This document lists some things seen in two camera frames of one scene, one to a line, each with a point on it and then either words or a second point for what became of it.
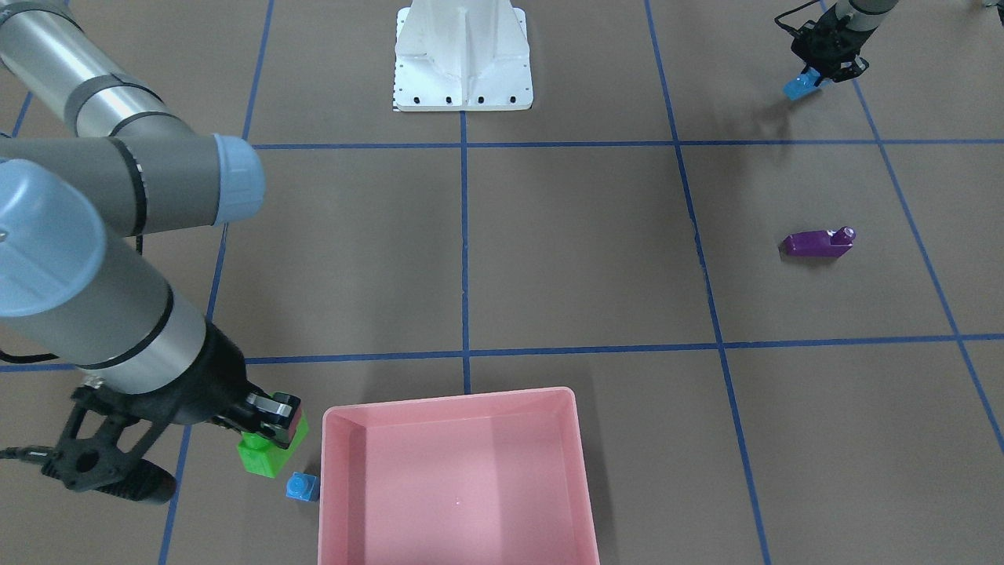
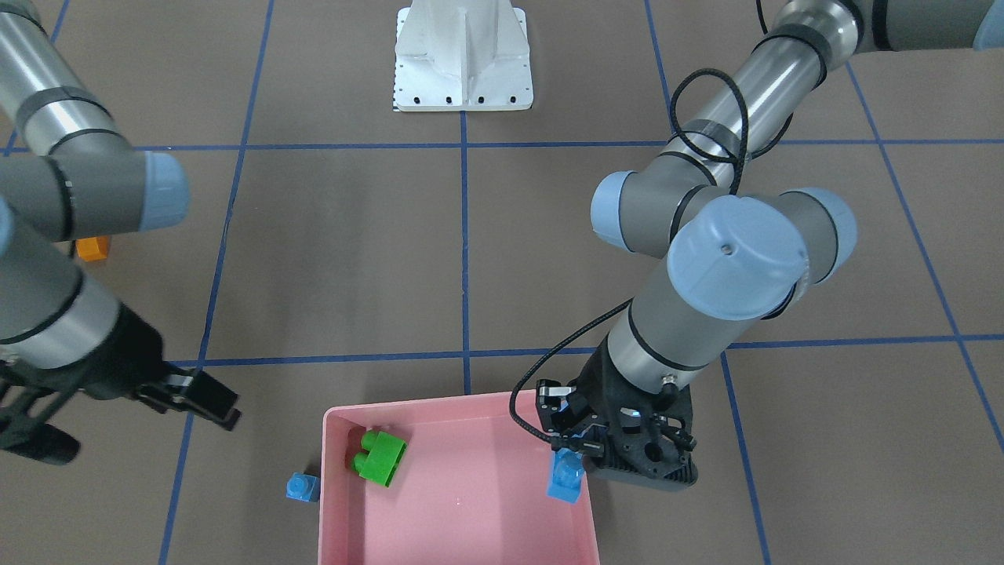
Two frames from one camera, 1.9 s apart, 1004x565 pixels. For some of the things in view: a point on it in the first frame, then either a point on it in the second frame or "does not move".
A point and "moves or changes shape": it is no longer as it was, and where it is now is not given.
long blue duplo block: (802, 85) moves or changes shape
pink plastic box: (492, 479) does not move
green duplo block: (264, 457) -> (380, 463)
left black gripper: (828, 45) -> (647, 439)
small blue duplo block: (303, 486) does not move
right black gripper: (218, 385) -> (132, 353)
